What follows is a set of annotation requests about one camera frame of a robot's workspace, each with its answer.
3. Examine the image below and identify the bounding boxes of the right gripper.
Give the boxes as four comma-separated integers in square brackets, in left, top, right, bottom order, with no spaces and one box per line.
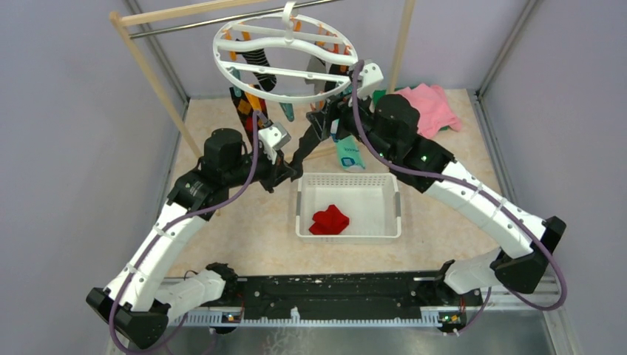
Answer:
[306,84,395,163]

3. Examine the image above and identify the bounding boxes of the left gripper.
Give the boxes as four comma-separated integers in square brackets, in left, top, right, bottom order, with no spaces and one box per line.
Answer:
[224,141,296,192]

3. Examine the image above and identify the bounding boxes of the teal sock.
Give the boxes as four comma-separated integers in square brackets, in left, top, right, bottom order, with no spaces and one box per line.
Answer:
[331,120,366,173]

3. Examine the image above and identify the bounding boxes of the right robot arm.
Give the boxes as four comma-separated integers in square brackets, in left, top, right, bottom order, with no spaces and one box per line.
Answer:
[290,94,566,305]

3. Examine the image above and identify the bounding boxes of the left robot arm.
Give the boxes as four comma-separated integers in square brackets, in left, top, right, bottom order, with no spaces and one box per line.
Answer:
[87,124,293,354]

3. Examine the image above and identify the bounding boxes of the white round sock hanger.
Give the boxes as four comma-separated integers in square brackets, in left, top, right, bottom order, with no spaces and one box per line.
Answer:
[212,1,358,104]

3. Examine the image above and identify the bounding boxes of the black white striped sock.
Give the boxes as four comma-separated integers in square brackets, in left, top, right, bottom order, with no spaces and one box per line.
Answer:
[238,49,277,92]

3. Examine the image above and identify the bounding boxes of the white plastic basket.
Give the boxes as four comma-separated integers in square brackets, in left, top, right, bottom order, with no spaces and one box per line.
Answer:
[295,173,401,244]

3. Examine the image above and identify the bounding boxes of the pink cloth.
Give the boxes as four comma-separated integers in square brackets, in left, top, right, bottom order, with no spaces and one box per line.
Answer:
[394,83,463,139]

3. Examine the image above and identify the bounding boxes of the metal hanging rod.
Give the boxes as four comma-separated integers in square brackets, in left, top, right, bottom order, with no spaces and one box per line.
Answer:
[130,0,338,39]

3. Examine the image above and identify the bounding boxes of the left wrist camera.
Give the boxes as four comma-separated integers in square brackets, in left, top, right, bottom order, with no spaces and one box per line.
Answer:
[258,122,291,152]

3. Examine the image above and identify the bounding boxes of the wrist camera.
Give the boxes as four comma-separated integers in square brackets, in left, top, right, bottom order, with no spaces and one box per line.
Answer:
[258,122,291,152]
[356,61,384,99]

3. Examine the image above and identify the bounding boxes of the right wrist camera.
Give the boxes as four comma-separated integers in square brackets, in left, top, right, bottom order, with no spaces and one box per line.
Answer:
[356,61,384,99]

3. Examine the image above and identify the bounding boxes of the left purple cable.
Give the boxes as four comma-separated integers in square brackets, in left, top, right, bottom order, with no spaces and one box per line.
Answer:
[108,111,260,355]

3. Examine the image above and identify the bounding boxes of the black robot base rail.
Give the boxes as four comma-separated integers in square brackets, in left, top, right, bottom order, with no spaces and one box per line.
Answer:
[204,270,484,333]

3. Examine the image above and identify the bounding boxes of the wooden drying rack frame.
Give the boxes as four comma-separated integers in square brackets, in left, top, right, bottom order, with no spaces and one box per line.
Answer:
[109,0,417,163]

